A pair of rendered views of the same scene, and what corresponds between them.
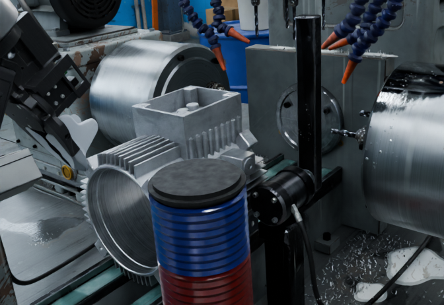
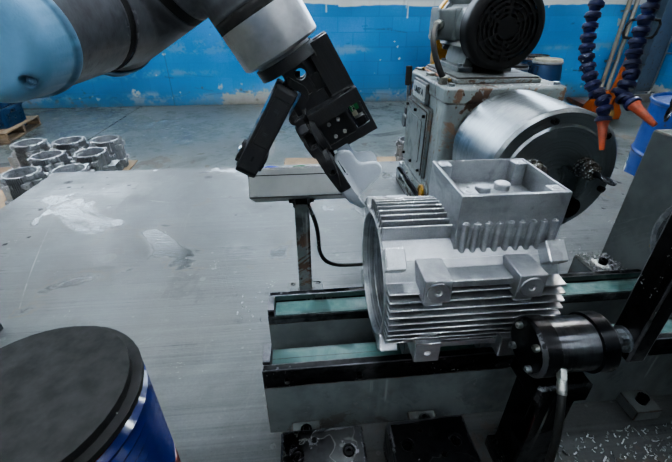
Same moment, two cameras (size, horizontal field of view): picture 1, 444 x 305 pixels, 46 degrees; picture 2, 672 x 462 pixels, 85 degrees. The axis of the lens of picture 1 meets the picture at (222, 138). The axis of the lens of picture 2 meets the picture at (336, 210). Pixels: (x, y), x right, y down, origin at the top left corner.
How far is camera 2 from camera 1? 0.32 m
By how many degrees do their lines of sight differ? 40
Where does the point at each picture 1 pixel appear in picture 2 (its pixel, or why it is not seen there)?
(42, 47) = (335, 75)
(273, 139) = (637, 249)
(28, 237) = not seen: hidden behind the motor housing
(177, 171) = (48, 355)
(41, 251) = not seen: hidden behind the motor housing
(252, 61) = (656, 149)
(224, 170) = (56, 429)
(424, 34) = not seen: outside the picture
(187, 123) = (466, 205)
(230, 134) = (531, 236)
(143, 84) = (498, 138)
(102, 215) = (375, 251)
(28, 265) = (353, 249)
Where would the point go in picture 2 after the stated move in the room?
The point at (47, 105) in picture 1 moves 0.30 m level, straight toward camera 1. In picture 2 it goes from (320, 136) to (27, 314)
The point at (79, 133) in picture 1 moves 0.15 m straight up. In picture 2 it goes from (357, 172) to (361, 38)
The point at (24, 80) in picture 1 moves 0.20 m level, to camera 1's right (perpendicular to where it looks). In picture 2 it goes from (310, 105) to (480, 146)
